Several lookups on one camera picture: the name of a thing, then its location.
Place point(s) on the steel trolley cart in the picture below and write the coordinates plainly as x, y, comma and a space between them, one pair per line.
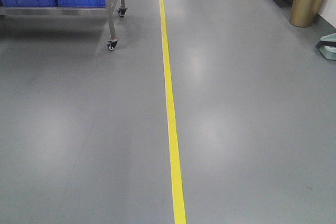
74, 11

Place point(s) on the grey dustpan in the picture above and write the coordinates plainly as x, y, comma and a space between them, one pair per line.
326, 46

